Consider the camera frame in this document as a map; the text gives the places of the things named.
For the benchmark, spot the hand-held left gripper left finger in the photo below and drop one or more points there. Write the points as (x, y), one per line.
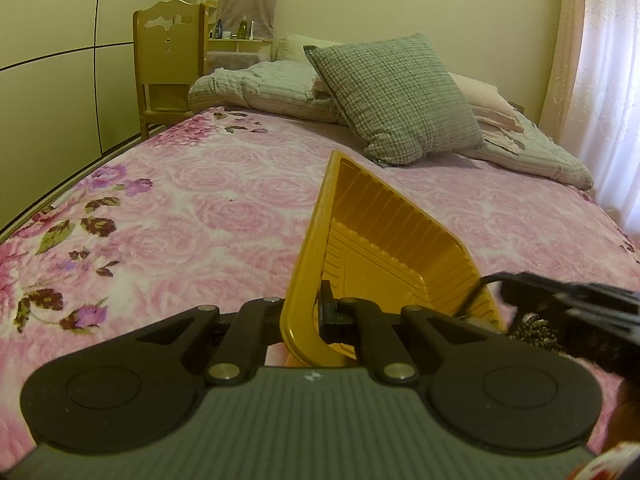
(252, 322)

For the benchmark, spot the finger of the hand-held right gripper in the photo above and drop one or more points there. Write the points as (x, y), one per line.
(605, 345)
(550, 287)

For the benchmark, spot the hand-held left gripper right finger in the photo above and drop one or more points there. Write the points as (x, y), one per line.
(330, 316)

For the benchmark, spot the yellow plastic tray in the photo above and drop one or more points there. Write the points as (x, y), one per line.
(385, 220)

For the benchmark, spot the red and white thing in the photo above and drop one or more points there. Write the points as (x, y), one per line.
(607, 462)

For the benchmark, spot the pink floral blanket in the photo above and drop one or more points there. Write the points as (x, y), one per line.
(210, 210)

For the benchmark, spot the folded pink blanket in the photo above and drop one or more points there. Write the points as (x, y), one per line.
(485, 102)

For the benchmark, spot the white lace curtain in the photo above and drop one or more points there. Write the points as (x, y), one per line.
(615, 95)

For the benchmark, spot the grey checked cushion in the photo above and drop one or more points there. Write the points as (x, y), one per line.
(400, 95)

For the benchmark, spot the grey striped quilt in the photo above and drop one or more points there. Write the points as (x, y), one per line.
(260, 85)

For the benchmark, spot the pink curtain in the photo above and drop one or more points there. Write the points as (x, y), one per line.
(565, 45)

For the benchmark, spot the white pillow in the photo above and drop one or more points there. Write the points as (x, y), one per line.
(295, 46)

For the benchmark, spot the wooden dresser shelf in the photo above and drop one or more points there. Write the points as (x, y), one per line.
(235, 50)

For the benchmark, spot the wooden chair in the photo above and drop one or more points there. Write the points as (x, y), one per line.
(170, 55)

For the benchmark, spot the green bottle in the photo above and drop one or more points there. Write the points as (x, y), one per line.
(243, 29)

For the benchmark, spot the dark bottle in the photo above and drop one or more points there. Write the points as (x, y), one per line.
(218, 30)

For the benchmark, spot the cream wardrobe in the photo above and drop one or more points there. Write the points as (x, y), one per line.
(55, 70)

